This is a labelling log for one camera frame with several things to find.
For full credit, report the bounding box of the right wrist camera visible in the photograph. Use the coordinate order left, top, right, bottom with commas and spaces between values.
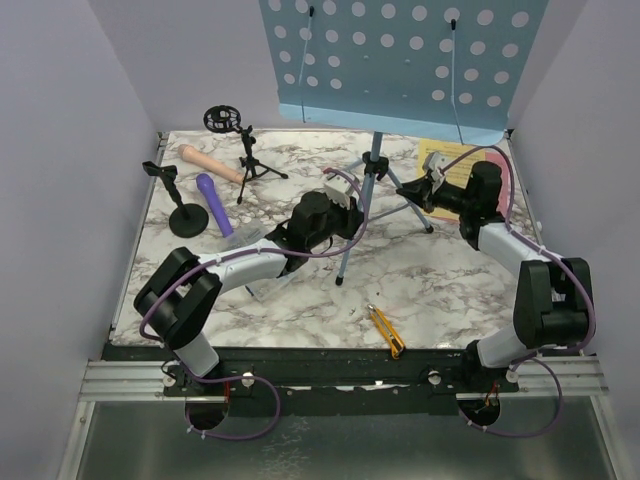
423, 151, 449, 190

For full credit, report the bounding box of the clear plastic screw box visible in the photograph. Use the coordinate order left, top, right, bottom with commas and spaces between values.
223, 219, 295, 302

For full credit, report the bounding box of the black tripod mic stand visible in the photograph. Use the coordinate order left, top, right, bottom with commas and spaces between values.
202, 103, 290, 205

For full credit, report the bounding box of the light blue music stand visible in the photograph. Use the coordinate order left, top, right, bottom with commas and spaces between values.
257, 0, 551, 287

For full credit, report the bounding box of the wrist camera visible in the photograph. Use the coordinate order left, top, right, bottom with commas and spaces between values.
423, 151, 449, 190
323, 170, 359, 210

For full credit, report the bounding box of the beige microphone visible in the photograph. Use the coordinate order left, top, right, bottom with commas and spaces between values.
177, 144, 244, 184

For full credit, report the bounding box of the pink sheet music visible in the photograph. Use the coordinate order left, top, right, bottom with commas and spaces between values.
485, 150, 511, 216

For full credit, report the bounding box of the black round-base mic stand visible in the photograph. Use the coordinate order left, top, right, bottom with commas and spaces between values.
142, 161, 209, 238

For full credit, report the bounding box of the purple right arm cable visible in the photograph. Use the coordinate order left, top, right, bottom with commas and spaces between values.
458, 144, 599, 439

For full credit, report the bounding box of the yellow utility knife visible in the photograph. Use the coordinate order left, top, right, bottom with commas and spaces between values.
367, 304, 406, 360

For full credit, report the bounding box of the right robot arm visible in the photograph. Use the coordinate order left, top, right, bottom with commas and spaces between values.
396, 161, 593, 392

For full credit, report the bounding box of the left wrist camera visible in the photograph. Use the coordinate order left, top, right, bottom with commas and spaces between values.
323, 170, 359, 210

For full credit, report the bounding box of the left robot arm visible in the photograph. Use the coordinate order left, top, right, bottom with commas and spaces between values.
133, 191, 365, 395

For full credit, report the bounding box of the yellow sheet music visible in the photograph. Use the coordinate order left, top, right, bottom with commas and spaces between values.
416, 139, 485, 222

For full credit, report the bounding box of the purple microphone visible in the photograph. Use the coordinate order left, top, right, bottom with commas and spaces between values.
196, 173, 234, 238

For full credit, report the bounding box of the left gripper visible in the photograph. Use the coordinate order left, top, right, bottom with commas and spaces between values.
307, 194, 367, 250

